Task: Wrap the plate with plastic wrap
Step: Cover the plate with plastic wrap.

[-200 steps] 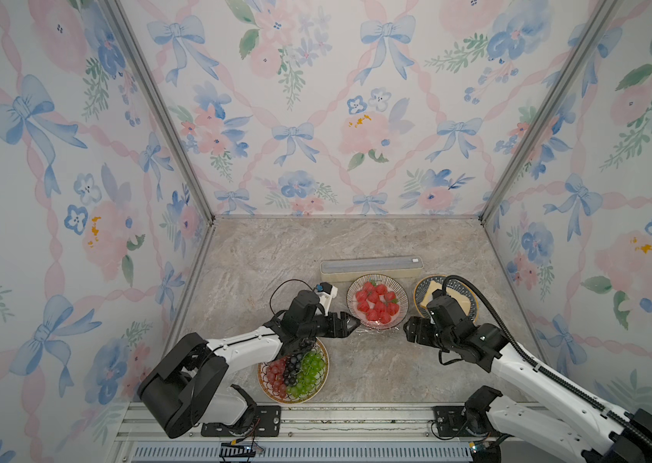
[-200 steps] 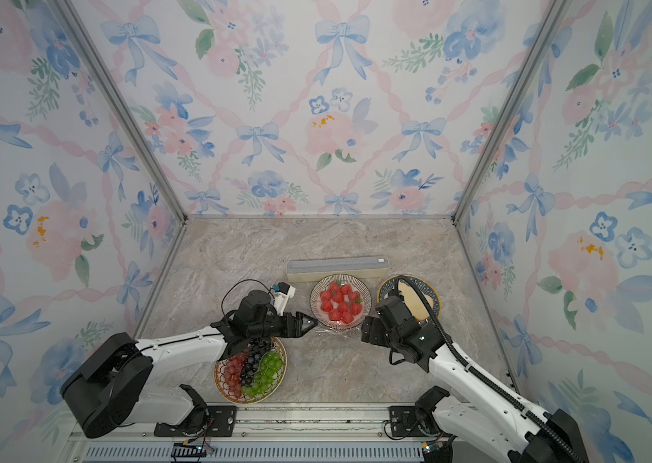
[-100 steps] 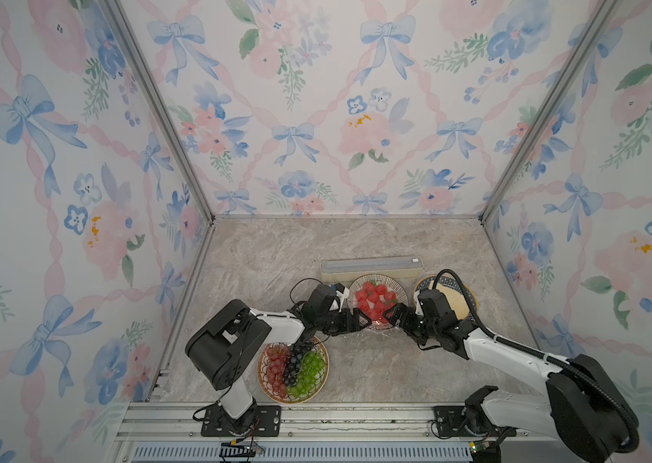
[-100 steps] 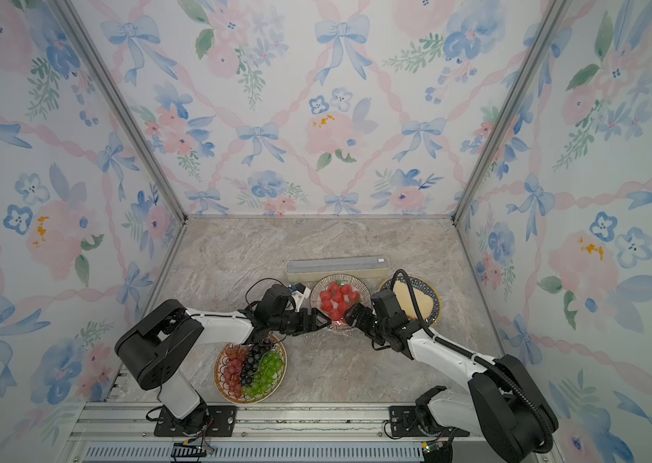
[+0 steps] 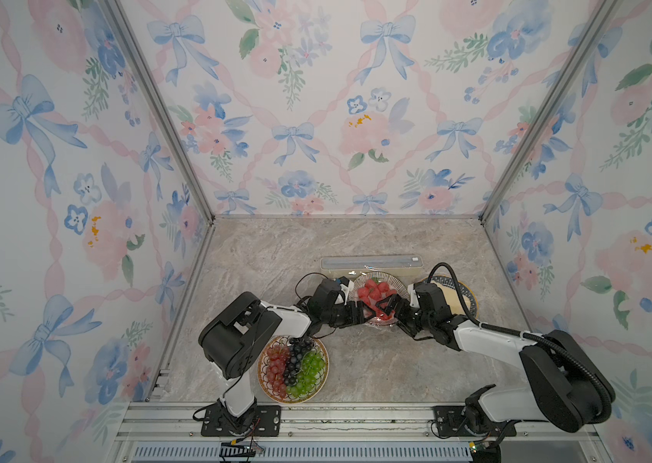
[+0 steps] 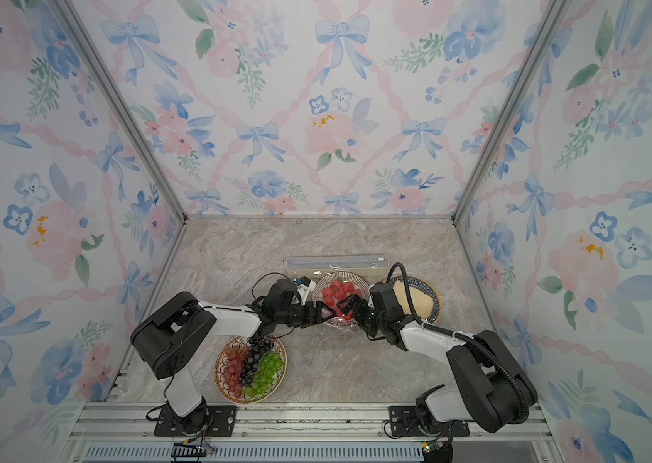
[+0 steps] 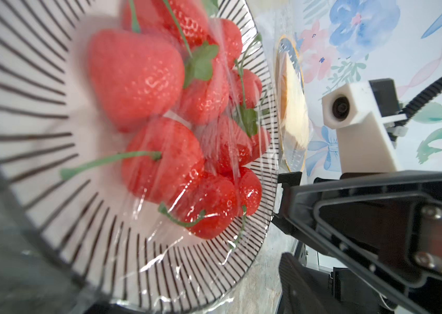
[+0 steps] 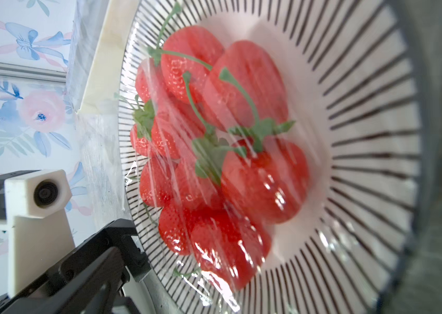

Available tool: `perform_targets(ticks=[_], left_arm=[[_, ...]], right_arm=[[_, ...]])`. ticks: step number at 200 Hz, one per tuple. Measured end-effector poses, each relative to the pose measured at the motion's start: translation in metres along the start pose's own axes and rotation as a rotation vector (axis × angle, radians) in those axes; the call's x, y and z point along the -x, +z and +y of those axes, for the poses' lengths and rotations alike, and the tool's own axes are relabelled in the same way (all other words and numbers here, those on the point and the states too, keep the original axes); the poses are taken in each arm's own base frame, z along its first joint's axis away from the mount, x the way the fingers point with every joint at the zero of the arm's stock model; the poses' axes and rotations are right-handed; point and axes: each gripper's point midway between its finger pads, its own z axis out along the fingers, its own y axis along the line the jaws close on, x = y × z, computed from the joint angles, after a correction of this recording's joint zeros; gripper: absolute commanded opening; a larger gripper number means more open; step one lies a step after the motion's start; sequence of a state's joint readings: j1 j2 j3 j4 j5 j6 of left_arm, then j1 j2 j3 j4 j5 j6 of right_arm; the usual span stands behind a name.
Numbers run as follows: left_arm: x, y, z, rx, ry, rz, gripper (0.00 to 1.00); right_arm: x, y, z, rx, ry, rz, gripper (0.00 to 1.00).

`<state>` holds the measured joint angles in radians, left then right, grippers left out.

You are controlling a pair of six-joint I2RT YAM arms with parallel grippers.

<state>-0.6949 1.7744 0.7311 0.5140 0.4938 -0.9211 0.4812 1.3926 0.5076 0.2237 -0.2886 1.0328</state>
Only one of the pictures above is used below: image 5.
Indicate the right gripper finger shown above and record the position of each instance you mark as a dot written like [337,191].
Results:
[399,321]
[395,306]

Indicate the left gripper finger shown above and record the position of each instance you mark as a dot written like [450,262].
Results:
[362,316]
[361,305]

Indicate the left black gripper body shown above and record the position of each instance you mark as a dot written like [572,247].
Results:
[340,316]

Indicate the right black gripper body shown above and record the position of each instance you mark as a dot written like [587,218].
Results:
[421,321]

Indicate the glass bowl with striped rim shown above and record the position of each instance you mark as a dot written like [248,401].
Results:
[379,276]

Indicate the dark blue yellow-rimmed plate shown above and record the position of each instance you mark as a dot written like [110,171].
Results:
[465,295]

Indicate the cream plastic wrap dispenser box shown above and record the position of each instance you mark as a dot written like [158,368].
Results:
[400,266]

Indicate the round plate with grapes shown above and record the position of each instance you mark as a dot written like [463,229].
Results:
[293,370]

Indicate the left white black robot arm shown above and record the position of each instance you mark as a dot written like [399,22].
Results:
[235,339]

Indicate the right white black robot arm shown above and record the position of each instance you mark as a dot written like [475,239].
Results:
[563,386]

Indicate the red strawberries pile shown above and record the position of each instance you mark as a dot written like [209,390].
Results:
[377,291]

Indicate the slice of bread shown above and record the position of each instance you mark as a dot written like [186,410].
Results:
[455,301]

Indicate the mixed colour grapes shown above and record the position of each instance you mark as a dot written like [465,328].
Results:
[297,367]

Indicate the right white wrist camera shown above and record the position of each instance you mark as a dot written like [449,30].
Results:
[413,297]

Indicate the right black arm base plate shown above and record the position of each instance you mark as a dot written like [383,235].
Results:
[460,421]

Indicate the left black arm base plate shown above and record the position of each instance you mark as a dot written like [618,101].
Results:
[259,420]

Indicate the aluminium mounting rail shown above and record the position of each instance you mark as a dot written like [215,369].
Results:
[310,432]

